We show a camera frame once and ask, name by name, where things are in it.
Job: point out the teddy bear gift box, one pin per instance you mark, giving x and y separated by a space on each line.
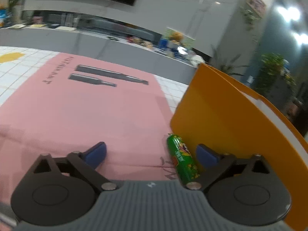
175 44

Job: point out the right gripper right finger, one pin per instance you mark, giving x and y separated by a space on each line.
215 166

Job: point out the green snack tube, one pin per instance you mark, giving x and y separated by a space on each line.
183 162

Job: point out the leafy plant on cabinet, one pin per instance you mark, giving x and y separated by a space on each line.
273 67

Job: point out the pink printed mat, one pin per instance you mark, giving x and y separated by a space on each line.
73 102

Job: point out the potted green plant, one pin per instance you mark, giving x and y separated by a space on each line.
225 65

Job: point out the framed wall picture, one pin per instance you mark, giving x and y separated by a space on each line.
258 6

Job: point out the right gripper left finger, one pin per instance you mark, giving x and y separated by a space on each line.
84 165

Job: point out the grey TV console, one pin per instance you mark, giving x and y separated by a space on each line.
99 46

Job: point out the orange storage box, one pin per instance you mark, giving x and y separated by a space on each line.
227 116

